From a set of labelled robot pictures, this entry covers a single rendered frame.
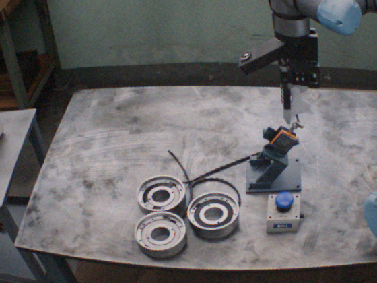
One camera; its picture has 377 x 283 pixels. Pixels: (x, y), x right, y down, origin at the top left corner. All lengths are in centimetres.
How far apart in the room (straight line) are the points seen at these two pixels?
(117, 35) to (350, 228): 199
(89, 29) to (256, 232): 195
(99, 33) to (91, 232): 181
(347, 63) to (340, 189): 167
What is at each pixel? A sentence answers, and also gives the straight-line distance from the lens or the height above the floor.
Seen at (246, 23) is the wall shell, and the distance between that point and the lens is 269.
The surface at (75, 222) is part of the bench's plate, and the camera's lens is 121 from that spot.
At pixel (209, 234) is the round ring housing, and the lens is 110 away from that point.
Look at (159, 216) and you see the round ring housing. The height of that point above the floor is 83.
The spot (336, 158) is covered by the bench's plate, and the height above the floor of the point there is 80.
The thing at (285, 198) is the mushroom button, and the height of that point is 87.
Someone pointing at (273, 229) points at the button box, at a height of 81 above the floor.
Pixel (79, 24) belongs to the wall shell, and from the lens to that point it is 286.
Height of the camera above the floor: 168
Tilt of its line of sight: 41 degrees down
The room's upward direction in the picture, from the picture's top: 8 degrees counter-clockwise
